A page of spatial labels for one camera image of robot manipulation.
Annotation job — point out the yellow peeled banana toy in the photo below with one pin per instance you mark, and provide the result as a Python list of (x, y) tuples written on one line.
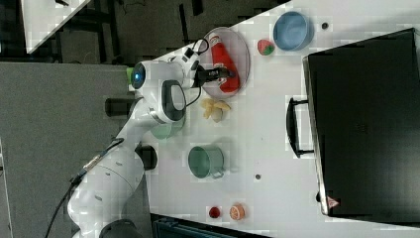
[(214, 109)]

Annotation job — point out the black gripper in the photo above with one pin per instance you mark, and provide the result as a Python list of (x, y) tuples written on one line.
[(203, 76)]

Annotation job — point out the red strawberry toy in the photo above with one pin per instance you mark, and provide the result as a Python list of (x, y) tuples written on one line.
[(265, 47)]

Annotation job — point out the orange slice toy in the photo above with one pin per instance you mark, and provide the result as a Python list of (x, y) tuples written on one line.
[(237, 211)]

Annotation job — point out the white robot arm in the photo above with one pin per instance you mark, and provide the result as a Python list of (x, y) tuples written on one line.
[(105, 184)]

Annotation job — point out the black pot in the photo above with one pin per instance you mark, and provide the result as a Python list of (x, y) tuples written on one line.
[(148, 155)]

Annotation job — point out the blue metal rail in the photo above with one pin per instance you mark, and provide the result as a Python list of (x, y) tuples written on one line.
[(167, 227)]

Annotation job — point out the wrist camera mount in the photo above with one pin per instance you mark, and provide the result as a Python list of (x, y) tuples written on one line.
[(190, 59)]

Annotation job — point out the small red toy fruit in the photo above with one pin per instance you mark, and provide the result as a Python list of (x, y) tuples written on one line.
[(214, 212)]

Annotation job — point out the blue bowl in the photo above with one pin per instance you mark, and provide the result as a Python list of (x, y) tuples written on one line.
[(292, 31)]

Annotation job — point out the green mug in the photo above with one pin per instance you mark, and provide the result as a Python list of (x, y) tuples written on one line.
[(206, 161)]

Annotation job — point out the red ketchup bottle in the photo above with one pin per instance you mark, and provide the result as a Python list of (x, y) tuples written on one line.
[(221, 58)]

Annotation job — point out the grey round plate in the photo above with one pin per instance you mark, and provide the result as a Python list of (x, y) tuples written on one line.
[(227, 49)]

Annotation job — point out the green bottle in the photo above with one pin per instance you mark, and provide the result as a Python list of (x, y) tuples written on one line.
[(129, 73)]

